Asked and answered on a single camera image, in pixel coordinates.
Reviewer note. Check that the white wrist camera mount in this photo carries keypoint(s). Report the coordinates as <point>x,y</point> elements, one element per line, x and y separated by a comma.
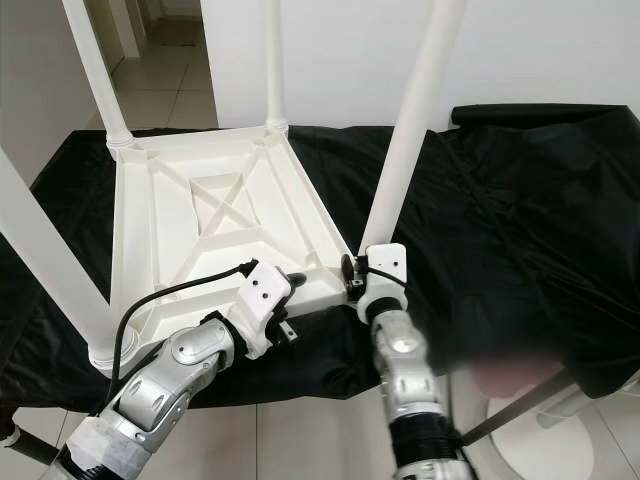
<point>390,262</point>
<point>265,287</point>

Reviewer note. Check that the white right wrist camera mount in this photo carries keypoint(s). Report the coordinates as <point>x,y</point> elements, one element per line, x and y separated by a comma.
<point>390,262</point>

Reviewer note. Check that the white round stool base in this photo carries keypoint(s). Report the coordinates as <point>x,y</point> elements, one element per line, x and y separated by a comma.
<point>545,445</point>

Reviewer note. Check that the white door frame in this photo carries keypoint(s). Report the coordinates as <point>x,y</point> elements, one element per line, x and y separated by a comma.
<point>125,25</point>

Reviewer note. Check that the black cloth table cover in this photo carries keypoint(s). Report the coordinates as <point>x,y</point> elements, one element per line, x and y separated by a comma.
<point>540,250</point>

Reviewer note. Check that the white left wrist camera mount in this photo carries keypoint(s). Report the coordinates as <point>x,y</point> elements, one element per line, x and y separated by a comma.
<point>265,287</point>

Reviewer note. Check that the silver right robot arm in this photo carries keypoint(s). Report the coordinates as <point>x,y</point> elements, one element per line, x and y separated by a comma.
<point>400,360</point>

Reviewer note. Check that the pink stool seat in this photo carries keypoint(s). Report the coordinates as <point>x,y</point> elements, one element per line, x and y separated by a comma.
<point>515,378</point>

